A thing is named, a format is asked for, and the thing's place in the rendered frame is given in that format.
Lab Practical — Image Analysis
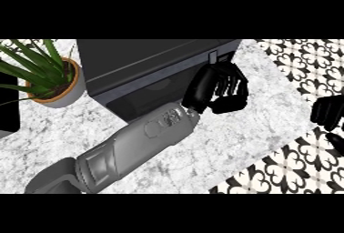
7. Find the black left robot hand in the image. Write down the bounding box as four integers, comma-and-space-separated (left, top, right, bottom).
180, 62, 250, 116

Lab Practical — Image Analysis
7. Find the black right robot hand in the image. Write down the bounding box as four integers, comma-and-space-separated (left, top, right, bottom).
309, 95, 344, 153

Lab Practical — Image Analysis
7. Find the dark grey microwave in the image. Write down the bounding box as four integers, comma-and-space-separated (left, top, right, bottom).
75, 38, 244, 124

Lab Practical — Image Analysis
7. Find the white plant pot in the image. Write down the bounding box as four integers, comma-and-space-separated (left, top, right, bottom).
25, 56, 87, 109

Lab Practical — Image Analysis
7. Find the green potted plant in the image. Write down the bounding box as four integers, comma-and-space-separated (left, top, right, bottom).
0, 38, 78, 106

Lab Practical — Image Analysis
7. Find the black appliance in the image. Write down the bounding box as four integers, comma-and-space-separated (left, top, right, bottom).
0, 71, 22, 134

